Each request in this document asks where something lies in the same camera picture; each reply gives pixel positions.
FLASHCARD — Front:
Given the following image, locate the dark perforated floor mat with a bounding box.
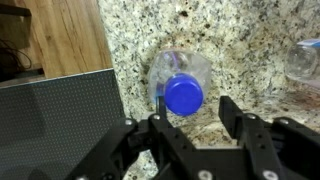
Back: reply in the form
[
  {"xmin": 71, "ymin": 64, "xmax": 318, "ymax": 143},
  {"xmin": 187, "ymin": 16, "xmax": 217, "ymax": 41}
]
[{"xmin": 0, "ymin": 69, "xmax": 124, "ymax": 180}]

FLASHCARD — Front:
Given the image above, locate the water bottle blue label front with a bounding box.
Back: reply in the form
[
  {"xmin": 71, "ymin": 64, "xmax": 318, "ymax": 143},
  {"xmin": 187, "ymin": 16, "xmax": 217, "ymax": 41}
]
[{"xmin": 148, "ymin": 49, "xmax": 212, "ymax": 116}]

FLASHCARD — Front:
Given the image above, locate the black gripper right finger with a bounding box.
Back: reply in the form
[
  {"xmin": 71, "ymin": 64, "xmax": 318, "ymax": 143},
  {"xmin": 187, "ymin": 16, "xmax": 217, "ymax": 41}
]
[{"xmin": 218, "ymin": 96, "xmax": 320, "ymax": 180}]

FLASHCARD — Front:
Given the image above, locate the water bottle blue label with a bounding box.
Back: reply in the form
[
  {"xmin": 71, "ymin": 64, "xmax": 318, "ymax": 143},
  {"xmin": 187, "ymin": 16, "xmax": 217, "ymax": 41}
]
[
  {"xmin": 285, "ymin": 39, "xmax": 320, "ymax": 82},
  {"xmin": 148, "ymin": 49, "xmax": 212, "ymax": 116}
]

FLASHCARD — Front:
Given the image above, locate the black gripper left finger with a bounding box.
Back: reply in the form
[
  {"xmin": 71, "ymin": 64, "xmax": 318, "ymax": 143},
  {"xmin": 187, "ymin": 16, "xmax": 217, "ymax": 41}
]
[{"xmin": 66, "ymin": 96, "xmax": 214, "ymax": 180}]

